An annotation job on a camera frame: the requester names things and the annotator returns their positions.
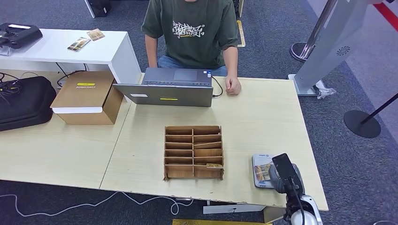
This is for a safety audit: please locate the chrome stanchion post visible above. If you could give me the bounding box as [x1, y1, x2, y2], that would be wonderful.
[290, 0, 338, 63]

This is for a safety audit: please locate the black box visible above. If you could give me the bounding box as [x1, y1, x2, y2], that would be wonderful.
[88, 0, 112, 18]

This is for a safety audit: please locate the grey white card reader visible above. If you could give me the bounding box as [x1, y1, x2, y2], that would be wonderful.
[252, 153, 276, 189]

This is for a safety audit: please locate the tan picture ID card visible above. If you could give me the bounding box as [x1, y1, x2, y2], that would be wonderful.
[254, 164, 273, 182]

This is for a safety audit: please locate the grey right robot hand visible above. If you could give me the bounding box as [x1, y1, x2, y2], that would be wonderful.
[268, 164, 306, 195]

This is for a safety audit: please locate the white side table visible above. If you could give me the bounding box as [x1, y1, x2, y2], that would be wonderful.
[0, 28, 142, 103]

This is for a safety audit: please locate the clear plastic bag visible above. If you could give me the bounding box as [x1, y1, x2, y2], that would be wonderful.
[314, 85, 337, 100]

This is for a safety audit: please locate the red barrier belt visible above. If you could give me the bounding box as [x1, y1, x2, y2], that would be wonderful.
[373, 2, 398, 32]

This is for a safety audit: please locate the black cable bundle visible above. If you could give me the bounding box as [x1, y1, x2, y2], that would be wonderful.
[0, 73, 23, 98]

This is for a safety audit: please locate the black laptop cable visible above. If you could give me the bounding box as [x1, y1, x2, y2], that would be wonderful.
[212, 76, 224, 98]

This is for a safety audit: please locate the person's left hand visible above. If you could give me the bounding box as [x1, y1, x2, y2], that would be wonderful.
[225, 75, 242, 96]

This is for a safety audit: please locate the wooden card organizer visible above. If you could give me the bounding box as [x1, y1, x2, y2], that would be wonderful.
[163, 125, 224, 182]

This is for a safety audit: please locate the black controller device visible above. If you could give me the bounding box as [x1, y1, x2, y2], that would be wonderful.
[0, 22, 43, 50]

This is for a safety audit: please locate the dark picture card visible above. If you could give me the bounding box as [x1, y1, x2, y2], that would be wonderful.
[67, 37, 92, 52]

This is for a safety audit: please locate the black carry case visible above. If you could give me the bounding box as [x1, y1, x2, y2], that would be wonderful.
[0, 76, 57, 132]

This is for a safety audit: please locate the grey kiosk stand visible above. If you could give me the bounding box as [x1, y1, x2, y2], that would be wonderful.
[287, 0, 386, 97]

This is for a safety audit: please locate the white desk foot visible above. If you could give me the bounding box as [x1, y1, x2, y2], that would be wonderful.
[203, 203, 267, 215]

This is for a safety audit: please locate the grey laptop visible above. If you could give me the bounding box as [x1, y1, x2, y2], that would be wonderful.
[112, 67, 214, 108]

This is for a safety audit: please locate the yellow floor tape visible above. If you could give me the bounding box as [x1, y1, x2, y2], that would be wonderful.
[236, 20, 246, 48]

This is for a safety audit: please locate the person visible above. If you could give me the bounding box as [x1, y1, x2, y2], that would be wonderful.
[141, 0, 242, 96]

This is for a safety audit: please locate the brown cardboard box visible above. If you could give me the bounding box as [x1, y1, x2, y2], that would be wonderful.
[49, 70, 124, 126]

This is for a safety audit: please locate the black power cable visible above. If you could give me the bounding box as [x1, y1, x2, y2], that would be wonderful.
[55, 62, 88, 89]

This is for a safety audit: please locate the black stanchion post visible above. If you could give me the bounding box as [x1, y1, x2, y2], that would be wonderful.
[343, 92, 398, 139]

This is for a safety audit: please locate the white floor cable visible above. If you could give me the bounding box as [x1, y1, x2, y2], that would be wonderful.
[0, 191, 194, 218]

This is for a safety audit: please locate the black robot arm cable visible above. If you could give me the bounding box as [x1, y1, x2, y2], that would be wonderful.
[287, 177, 307, 225]

